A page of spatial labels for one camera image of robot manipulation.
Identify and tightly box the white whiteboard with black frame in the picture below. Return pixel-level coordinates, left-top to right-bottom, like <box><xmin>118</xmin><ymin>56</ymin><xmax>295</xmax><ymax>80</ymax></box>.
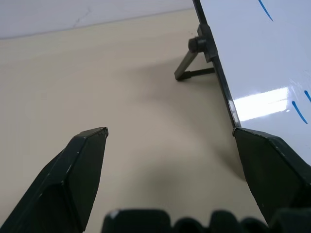
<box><xmin>173</xmin><ymin>0</ymin><xmax>311</xmax><ymax>135</ymax></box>

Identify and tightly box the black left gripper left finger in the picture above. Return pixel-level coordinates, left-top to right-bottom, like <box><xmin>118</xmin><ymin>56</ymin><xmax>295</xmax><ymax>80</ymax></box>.
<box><xmin>0</xmin><ymin>127</ymin><xmax>109</xmax><ymax>233</ymax></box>

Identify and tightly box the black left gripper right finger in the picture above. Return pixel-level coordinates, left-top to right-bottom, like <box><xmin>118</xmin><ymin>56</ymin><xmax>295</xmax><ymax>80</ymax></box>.
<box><xmin>232</xmin><ymin>127</ymin><xmax>311</xmax><ymax>228</ymax></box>

